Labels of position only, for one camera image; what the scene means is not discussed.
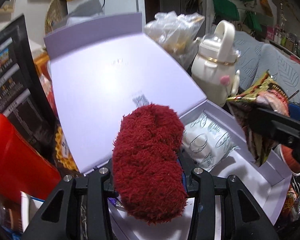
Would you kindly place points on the blue white medicine box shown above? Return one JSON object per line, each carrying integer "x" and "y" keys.
{"x": 31, "y": 212}

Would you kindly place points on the red plastic bottle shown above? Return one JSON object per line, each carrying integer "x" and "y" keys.
{"x": 17, "y": 160}

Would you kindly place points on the large green tote bag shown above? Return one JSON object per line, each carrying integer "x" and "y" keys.
{"x": 225, "y": 7}

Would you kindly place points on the red gold snack packet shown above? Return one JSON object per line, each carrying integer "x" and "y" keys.
{"x": 262, "y": 92}

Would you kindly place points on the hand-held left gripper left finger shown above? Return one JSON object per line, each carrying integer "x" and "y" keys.
{"x": 97, "y": 187}

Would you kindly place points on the white fridge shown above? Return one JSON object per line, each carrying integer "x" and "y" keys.
{"x": 120, "y": 2}

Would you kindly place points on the clear plastic food bag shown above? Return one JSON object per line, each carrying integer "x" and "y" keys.
{"x": 175, "y": 32}

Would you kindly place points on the yellow waffle snack packet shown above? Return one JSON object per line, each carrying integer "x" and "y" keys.
{"x": 65, "y": 150}

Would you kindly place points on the white cartoon water bottle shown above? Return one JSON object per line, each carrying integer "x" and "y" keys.
{"x": 212, "y": 70}

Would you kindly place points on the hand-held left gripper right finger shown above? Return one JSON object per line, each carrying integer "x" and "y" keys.
{"x": 202, "y": 187}

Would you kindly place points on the chair with leaf cover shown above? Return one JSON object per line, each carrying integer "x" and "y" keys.
{"x": 247, "y": 52}
{"x": 282, "y": 67}

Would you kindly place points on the woven straw fan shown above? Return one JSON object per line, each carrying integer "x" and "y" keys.
{"x": 55, "y": 15}

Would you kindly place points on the red fluffy cloth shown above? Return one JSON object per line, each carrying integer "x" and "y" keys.
{"x": 150, "y": 165}

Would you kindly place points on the grey plastic bag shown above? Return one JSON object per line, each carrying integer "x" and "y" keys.
{"x": 88, "y": 6}

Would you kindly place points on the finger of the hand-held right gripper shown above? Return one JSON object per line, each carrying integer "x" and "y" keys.
{"x": 272, "y": 125}
{"x": 295, "y": 111}

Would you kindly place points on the black stand-up pouch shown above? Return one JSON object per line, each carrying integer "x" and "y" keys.
{"x": 12, "y": 80}

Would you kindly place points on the white patterned tissue pack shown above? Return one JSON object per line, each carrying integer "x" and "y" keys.
{"x": 207, "y": 142}

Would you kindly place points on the lavender gift box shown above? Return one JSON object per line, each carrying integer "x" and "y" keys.
{"x": 102, "y": 80}

